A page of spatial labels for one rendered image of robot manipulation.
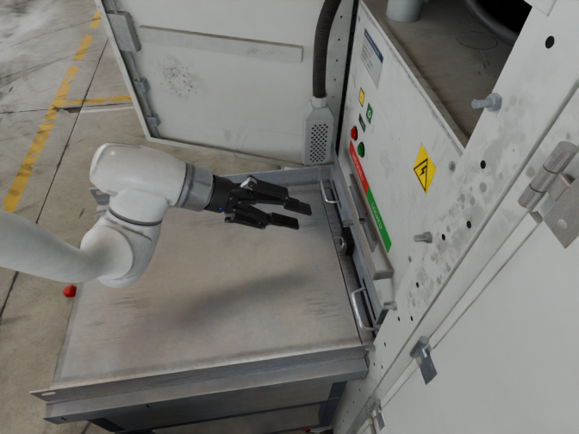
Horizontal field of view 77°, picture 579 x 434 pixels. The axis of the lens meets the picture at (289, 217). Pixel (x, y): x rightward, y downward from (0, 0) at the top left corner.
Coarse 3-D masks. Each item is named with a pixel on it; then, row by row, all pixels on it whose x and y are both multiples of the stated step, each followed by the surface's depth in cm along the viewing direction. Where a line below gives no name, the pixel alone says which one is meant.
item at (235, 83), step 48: (96, 0) 95; (144, 0) 95; (192, 0) 92; (240, 0) 88; (288, 0) 86; (144, 48) 106; (192, 48) 100; (240, 48) 96; (288, 48) 92; (144, 96) 117; (192, 96) 114; (240, 96) 110; (288, 96) 105; (192, 144) 130; (240, 144) 124; (288, 144) 118
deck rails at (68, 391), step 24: (312, 168) 111; (240, 360) 81; (264, 360) 75; (288, 360) 77; (312, 360) 79; (336, 360) 81; (72, 384) 77; (96, 384) 72; (120, 384) 74; (144, 384) 76; (168, 384) 77
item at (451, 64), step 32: (384, 0) 73; (448, 0) 73; (384, 32) 63; (416, 32) 64; (448, 32) 64; (480, 32) 64; (416, 64) 57; (448, 64) 57; (480, 64) 57; (448, 96) 51; (480, 96) 51; (448, 128) 46
